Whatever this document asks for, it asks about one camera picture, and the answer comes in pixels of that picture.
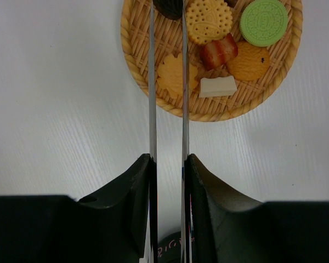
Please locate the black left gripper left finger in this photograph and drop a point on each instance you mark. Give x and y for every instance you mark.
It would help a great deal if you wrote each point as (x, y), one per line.
(108, 225)

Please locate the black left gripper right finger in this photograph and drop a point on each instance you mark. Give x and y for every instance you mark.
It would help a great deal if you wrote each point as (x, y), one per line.
(232, 227)

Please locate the stainless steel tongs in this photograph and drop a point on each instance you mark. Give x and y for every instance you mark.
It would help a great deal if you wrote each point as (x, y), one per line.
(186, 232)

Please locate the black round cookie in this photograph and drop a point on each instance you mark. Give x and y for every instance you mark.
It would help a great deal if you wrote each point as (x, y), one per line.
(171, 9)

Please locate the round steel lunch box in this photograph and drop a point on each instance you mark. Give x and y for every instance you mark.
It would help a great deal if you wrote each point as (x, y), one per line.
(169, 249)

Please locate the white chocolate block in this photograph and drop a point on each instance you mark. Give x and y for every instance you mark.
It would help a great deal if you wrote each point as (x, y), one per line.
(220, 86)

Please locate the yellow maple leaf cookie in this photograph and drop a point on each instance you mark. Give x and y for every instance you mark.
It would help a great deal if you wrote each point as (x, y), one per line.
(170, 75)

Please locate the orange round cookie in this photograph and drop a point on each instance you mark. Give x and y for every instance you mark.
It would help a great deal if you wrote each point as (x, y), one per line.
(251, 62)

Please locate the red striped bacon piece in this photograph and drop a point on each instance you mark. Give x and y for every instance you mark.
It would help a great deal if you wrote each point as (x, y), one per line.
(218, 52)

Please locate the woven bamboo tray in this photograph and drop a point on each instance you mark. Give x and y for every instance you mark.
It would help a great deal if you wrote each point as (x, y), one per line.
(168, 40)

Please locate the green sandwich cookie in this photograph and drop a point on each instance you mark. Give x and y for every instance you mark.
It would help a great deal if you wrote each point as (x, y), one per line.
(264, 22)

